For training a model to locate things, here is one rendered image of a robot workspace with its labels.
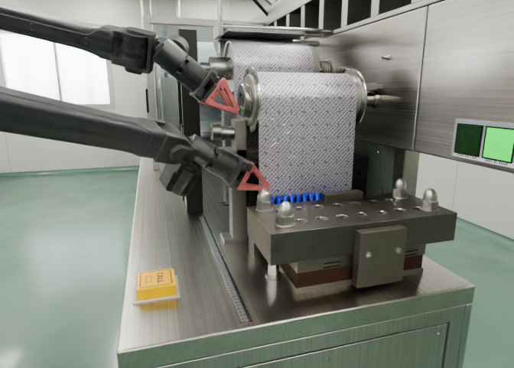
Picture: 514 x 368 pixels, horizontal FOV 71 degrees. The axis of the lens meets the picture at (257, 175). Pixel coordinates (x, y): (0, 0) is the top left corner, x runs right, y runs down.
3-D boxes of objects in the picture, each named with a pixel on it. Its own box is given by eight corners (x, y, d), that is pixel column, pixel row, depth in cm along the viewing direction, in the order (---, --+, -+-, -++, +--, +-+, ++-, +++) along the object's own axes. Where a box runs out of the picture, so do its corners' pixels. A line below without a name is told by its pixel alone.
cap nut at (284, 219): (272, 222, 67) (272, 199, 66) (291, 220, 68) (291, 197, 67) (279, 229, 64) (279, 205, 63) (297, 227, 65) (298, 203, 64)
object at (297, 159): (258, 207, 82) (258, 126, 78) (349, 199, 88) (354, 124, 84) (259, 208, 82) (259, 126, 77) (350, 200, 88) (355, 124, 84)
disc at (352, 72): (330, 122, 98) (338, 66, 93) (332, 122, 98) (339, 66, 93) (359, 137, 85) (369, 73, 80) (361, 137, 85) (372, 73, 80)
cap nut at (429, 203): (415, 207, 76) (417, 187, 75) (429, 206, 77) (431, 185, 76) (427, 213, 73) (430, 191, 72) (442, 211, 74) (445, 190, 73)
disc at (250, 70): (240, 124, 91) (242, 63, 86) (242, 124, 91) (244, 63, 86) (256, 141, 78) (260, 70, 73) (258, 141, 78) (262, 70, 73)
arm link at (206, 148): (190, 136, 71) (190, 128, 76) (174, 164, 72) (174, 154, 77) (220, 152, 73) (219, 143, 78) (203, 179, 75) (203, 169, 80)
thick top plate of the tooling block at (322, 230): (246, 232, 78) (246, 206, 77) (402, 215, 89) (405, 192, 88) (270, 265, 63) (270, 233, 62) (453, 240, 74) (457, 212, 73)
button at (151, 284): (138, 283, 71) (137, 271, 70) (174, 278, 73) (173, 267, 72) (136, 302, 64) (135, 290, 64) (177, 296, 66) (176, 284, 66)
